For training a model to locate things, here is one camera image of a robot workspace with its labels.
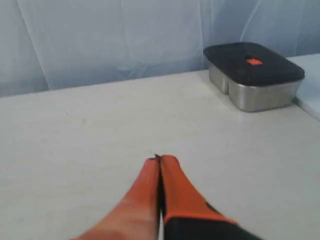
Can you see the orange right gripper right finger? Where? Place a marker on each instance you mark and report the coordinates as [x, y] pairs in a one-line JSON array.
[[187, 215]]

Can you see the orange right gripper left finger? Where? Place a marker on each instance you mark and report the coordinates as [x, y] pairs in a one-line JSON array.
[[137, 215]]

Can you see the steel lunch box black lid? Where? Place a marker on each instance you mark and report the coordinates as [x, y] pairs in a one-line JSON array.
[[254, 77]]

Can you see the white backdrop cloth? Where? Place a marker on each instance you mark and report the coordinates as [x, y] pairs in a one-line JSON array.
[[55, 44]]

